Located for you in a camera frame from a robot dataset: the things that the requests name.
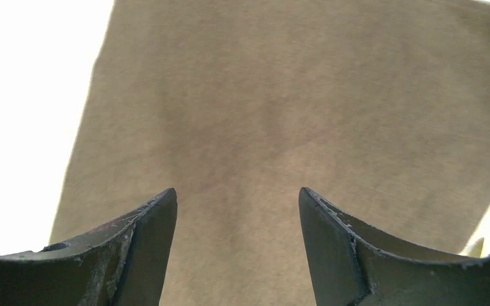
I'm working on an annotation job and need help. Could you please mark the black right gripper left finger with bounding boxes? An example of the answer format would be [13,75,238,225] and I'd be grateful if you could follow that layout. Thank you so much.
[0,188,177,305]

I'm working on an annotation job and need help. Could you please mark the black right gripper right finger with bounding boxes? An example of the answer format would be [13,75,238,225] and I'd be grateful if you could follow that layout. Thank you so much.
[299,187,490,305]

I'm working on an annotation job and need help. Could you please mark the brown cloth napkin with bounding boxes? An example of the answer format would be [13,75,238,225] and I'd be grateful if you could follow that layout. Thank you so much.
[50,1,490,305]

